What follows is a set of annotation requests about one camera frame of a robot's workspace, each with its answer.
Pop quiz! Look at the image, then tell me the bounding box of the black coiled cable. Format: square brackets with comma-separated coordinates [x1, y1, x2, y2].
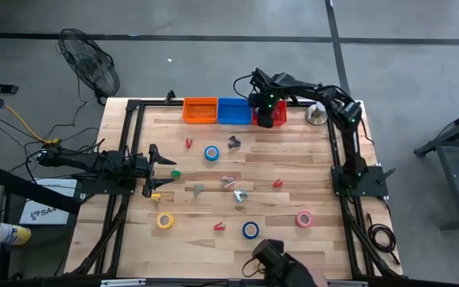
[367, 212, 401, 267]

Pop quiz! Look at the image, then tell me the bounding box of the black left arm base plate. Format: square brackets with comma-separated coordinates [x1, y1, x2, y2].
[78, 177, 137, 196]

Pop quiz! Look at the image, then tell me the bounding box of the orange plastic basket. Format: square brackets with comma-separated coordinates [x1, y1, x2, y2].
[182, 96, 219, 124]

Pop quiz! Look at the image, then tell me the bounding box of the pink tape roll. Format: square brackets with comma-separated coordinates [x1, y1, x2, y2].
[295, 210, 314, 229]

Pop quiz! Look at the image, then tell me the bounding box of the white bulb brass table lamp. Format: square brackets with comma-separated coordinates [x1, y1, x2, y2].
[305, 101, 329, 126]

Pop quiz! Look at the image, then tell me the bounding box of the silver metal bracket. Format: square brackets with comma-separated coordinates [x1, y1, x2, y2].
[324, 280, 369, 287]
[100, 278, 147, 287]

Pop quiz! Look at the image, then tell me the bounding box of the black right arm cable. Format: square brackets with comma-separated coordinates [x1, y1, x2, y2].
[232, 73, 257, 100]

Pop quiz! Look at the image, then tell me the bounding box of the light blue tape roll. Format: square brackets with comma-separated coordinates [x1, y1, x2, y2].
[203, 145, 221, 162]

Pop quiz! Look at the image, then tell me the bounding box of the black floor fan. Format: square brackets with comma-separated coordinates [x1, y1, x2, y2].
[57, 27, 121, 105]

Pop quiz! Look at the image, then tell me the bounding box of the dark blue tape roll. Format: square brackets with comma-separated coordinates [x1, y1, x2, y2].
[241, 221, 261, 240]

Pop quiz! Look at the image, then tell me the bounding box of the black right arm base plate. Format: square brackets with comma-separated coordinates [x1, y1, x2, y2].
[331, 165, 390, 198]

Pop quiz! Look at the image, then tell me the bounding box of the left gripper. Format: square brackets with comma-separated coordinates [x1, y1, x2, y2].
[133, 143, 178, 199]

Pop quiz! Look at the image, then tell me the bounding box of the yellow cable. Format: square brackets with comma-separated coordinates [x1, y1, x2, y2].
[0, 82, 62, 145]

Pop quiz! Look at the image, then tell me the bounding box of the white printed box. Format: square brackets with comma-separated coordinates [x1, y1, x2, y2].
[18, 178, 78, 226]

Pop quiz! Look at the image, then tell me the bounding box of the yellow and white spray can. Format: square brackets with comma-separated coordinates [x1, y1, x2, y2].
[0, 222, 32, 246]

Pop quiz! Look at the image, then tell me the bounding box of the red plastic basket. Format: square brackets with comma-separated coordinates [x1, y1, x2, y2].
[252, 100, 288, 128]

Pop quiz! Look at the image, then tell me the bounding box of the black diagonal bar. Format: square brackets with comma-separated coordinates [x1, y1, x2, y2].
[0, 164, 84, 215]

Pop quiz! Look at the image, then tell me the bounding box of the blue plastic basket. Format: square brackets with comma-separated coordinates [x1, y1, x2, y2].
[217, 96, 253, 126]

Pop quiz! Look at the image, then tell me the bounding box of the black fan cable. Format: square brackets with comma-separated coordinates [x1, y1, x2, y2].
[48, 77, 101, 143]

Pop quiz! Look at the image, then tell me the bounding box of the grey metal side table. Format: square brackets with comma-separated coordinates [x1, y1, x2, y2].
[413, 101, 459, 233]

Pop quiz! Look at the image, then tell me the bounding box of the black metal table frame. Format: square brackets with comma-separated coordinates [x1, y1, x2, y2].
[64, 97, 404, 287]

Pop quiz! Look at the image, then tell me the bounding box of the yellow tape roll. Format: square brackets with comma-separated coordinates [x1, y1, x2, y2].
[155, 212, 175, 230]

